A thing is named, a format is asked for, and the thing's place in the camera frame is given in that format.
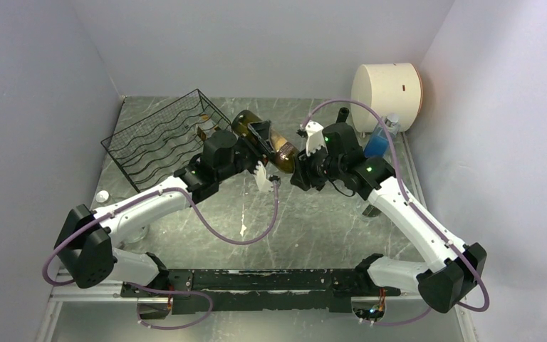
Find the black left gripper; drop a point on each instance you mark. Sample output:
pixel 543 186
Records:
pixel 263 132

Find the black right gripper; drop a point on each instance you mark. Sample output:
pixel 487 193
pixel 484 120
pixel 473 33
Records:
pixel 304 177

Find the green wine bottle silver neck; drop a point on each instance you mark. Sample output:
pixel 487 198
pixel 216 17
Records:
pixel 275 147

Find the green wine bottle black neck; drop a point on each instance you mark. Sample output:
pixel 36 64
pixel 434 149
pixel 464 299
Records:
pixel 342 115

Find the clear bottle white cap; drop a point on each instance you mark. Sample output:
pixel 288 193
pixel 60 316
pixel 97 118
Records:
pixel 367 211

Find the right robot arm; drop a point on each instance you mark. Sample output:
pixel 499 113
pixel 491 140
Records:
pixel 450 268

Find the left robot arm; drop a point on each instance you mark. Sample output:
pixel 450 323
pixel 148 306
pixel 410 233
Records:
pixel 88 243

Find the cream cylindrical container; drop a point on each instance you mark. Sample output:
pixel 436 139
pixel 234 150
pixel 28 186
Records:
pixel 390 88

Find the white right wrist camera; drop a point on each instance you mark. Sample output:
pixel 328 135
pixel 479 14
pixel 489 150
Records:
pixel 313 133

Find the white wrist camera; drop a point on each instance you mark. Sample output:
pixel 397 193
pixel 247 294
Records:
pixel 313 133
pixel 264 181

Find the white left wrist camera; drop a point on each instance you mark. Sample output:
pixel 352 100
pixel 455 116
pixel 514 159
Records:
pixel 264 181

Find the black wire wine rack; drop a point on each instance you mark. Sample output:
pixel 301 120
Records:
pixel 148 151

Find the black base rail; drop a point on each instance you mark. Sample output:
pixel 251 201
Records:
pixel 200 290

